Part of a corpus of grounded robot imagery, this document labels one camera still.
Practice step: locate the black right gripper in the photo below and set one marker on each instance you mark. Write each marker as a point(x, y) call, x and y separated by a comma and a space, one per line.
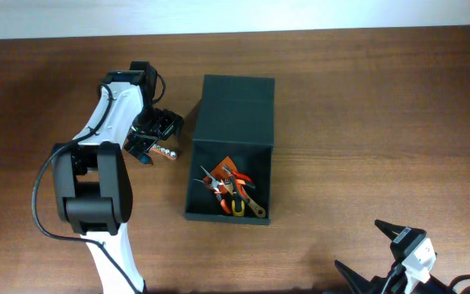
point(357, 284)

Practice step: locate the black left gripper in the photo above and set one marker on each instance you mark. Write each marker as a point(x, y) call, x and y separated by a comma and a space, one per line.
point(170, 123)

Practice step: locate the orange socket bit rail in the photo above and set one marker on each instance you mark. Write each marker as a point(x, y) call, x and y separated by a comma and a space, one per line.
point(167, 153)

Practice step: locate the orange scraper with tan handle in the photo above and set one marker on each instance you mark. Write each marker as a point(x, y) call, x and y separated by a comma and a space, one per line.
point(229, 187)

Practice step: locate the black box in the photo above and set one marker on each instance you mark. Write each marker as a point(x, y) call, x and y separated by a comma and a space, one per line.
point(235, 120)

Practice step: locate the small red cutting pliers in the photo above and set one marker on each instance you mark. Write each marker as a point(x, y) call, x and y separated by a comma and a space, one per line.
point(239, 181)

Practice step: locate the yellow black ratchet screwdriver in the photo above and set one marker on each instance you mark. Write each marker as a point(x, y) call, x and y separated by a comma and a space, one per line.
point(238, 205)

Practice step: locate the orange black needle-nose pliers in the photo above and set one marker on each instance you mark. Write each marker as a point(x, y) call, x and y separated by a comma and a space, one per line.
point(215, 185)

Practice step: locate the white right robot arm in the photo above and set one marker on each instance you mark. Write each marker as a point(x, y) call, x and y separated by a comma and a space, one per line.
point(436, 286)

